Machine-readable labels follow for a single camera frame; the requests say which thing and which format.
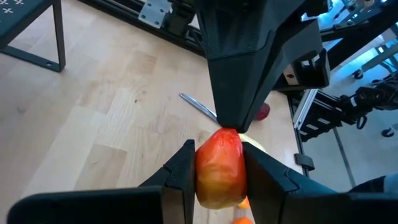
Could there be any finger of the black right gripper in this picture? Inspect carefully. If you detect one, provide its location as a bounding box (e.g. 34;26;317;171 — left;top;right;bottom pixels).
247;0;323;131
195;0;268;133

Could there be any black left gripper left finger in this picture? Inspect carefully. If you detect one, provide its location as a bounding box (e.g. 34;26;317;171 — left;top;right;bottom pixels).
6;139;196;224

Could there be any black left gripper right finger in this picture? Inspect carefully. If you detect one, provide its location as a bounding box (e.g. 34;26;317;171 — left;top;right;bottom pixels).
242;141;398;224

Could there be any cream-handled table knife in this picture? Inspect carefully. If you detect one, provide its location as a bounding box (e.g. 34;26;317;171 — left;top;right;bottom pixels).
179;92;267;153

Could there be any dark red toy fruit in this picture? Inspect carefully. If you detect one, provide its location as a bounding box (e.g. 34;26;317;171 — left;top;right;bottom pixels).
254;102;271;121

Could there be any small orange toy pear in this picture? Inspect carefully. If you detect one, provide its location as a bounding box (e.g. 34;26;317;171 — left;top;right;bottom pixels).
195;127;249;210

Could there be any black table clamp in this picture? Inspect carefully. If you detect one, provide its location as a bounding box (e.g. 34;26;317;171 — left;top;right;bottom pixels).
294;153;315;171

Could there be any black perforated metal shelf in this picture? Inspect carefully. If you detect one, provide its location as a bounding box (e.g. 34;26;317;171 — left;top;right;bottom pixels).
0;0;67;73

